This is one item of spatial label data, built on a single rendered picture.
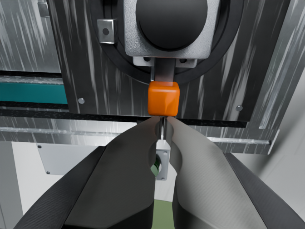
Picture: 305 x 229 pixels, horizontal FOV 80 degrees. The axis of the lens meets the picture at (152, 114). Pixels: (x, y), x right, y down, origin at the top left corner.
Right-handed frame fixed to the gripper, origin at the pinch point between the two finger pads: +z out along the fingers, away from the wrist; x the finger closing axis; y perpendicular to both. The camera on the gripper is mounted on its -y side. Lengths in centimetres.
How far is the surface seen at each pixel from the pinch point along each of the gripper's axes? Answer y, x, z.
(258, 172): 25.2, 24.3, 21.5
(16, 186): 145, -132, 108
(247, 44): -3.8, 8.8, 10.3
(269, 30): -5.2, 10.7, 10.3
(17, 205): 174, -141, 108
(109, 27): -5.1, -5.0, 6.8
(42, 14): -5.8, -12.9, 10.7
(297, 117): 10.3, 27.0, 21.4
